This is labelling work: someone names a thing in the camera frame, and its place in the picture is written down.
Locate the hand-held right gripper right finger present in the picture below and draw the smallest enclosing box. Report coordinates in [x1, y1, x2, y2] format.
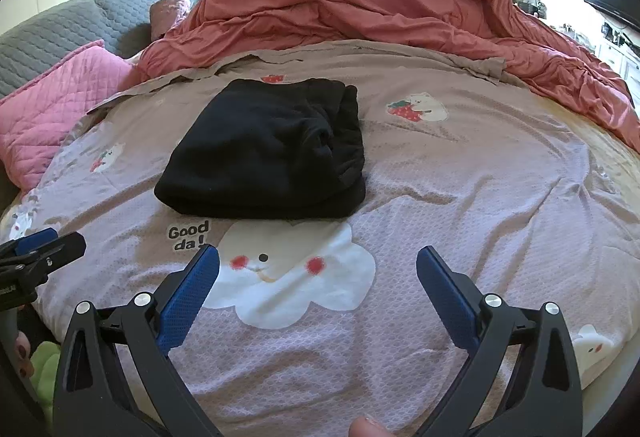
[416, 246, 583, 437]

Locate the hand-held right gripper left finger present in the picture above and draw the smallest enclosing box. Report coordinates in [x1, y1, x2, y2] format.
[52, 244, 223, 437]

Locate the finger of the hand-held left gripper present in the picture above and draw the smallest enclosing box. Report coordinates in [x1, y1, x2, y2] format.
[27, 231, 87, 275]
[0, 227, 60, 263]

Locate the black long-sleeved shirt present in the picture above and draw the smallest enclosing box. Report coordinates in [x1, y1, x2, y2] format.
[154, 78, 367, 220]

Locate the person's left hand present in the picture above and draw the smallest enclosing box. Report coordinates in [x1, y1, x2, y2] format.
[12, 332, 36, 380]

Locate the person's right hand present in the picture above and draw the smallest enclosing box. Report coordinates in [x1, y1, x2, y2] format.
[349, 417, 397, 437]

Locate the mauve printed blanket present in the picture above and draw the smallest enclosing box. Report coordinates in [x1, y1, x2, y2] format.
[0, 37, 640, 437]

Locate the pink quilted pillow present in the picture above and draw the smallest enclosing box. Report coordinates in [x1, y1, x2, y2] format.
[0, 44, 146, 190]

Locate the grey quilted pillow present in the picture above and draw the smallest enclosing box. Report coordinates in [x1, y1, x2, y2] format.
[95, 0, 204, 59]

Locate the small mauve pillow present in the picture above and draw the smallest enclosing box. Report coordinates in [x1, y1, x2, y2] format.
[150, 0, 192, 40]

